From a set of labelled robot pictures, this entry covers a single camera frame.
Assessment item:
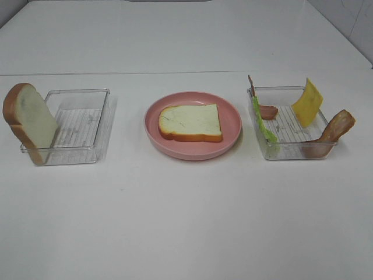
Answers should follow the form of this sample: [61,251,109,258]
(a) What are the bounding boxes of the curled bacon strip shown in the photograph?
[248,75,278,120]

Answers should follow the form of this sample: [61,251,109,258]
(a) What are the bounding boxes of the pink round plate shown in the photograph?
[144,92,242,160]

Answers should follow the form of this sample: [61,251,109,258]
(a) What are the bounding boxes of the green lettuce leaf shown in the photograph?
[252,97,280,153]

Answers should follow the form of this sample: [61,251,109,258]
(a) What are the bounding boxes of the white bread slice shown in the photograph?
[159,103,223,142]

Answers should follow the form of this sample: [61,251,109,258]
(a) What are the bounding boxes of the long bacon strip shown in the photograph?
[301,109,356,159]

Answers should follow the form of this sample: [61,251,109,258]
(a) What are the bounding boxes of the yellow cheese slice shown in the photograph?
[291,78,323,128]

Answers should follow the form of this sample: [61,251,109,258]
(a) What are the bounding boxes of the leaning bread slice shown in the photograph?
[2,83,58,165]

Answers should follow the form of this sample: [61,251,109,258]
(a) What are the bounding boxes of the clear left bread tray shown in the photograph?
[20,89,116,166]

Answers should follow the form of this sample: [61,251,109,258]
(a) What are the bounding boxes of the clear right ingredient tray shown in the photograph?
[247,86,328,160]

